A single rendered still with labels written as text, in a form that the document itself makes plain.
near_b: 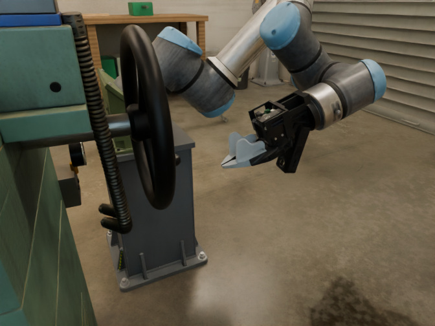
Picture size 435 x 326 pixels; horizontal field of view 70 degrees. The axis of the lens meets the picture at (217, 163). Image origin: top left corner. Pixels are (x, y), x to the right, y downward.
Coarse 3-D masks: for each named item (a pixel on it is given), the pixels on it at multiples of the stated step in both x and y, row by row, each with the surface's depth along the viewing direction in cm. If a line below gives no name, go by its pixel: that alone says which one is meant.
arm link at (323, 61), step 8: (320, 56) 69; (328, 56) 72; (320, 64) 69; (328, 64) 69; (304, 72) 70; (312, 72) 70; (320, 72) 69; (296, 80) 74; (304, 80) 72; (312, 80) 71; (320, 80) 69; (296, 88) 80; (304, 88) 75
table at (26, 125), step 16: (16, 112) 36; (32, 112) 36; (48, 112) 36; (64, 112) 37; (80, 112) 37; (0, 128) 35; (16, 128) 35; (32, 128) 36; (48, 128) 37; (64, 128) 37; (80, 128) 38; (0, 144) 34
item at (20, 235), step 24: (24, 168) 43; (24, 192) 40; (0, 216) 30; (24, 216) 38; (0, 240) 29; (24, 240) 36; (0, 264) 29; (24, 264) 35; (0, 288) 30; (0, 312) 31
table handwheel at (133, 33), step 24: (120, 48) 51; (144, 48) 39; (144, 72) 38; (144, 96) 38; (120, 120) 48; (144, 120) 48; (168, 120) 38; (24, 144) 44; (48, 144) 45; (144, 144) 50; (168, 144) 38; (144, 168) 59; (168, 168) 40; (144, 192) 56; (168, 192) 42
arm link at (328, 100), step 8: (312, 88) 63; (320, 88) 62; (328, 88) 61; (312, 96) 61; (320, 96) 61; (328, 96) 61; (336, 96) 61; (320, 104) 60; (328, 104) 60; (336, 104) 61; (320, 112) 61; (328, 112) 61; (336, 112) 61; (320, 120) 63; (328, 120) 62; (336, 120) 63; (320, 128) 64
